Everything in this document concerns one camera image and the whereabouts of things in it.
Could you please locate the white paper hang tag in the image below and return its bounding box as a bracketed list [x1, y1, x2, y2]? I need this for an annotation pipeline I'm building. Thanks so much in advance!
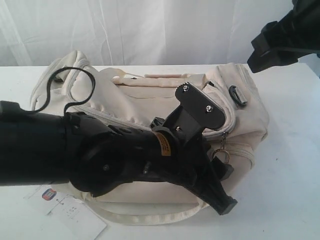
[23, 184, 83, 217]

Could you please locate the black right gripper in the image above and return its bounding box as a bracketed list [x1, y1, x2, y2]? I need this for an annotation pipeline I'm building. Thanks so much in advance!
[247, 0, 320, 73]

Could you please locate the white paper sheet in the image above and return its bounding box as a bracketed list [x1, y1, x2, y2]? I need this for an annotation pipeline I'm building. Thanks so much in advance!
[46, 203, 107, 240]

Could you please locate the cream fabric duffel bag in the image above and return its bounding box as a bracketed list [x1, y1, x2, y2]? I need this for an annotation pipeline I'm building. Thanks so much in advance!
[30, 50, 270, 226]

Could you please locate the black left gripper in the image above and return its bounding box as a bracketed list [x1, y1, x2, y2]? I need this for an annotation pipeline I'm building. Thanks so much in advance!
[139, 116, 237, 216]

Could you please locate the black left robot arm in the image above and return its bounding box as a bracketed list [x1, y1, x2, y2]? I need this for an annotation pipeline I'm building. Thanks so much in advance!
[0, 101, 237, 215]

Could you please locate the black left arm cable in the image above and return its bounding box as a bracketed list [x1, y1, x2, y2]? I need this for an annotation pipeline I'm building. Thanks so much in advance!
[31, 66, 97, 116]

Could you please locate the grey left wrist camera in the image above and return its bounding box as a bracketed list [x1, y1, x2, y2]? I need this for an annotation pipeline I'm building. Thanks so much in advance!
[163, 82, 226, 142]

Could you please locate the white backdrop curtain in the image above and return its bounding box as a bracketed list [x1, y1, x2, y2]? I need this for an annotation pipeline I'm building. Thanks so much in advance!
[0, 0, 293, 66]

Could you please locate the metal zipper pull ring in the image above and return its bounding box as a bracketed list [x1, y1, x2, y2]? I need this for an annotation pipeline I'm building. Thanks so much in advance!
[211, 132, 231, 165]

